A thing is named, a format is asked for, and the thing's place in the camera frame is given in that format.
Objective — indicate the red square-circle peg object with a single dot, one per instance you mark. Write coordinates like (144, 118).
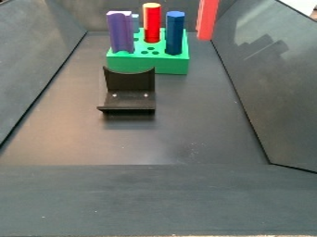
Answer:
(206, 17)

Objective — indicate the red cylinder peg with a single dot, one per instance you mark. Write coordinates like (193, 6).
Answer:
(152, 22)

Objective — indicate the blue hexagonal prism peg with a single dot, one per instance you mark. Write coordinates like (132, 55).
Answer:
(174, 32)

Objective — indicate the purple notched block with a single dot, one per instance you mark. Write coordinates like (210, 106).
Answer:
(121, 31)

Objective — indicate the green shape sorter board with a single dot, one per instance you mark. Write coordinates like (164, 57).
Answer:
(150, 56)

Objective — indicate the black curved stand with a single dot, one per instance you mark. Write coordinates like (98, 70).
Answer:
(130, 91)

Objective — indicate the light blue square block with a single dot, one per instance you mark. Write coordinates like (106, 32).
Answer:
(136, 23)

